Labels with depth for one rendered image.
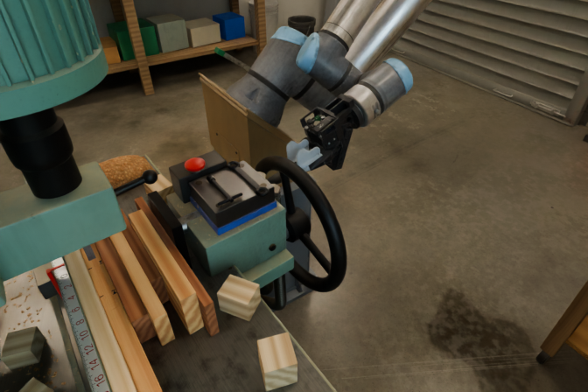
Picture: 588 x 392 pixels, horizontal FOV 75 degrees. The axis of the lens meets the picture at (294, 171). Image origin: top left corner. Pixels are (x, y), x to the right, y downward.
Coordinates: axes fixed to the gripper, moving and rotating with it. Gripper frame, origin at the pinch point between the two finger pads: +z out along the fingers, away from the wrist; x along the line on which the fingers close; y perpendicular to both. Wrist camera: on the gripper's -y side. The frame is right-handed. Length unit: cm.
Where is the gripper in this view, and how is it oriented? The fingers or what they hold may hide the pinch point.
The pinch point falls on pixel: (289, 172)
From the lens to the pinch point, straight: 83.3
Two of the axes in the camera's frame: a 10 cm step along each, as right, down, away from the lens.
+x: 6.1, 4.6, -6.4
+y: -2.7, -6.4, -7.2
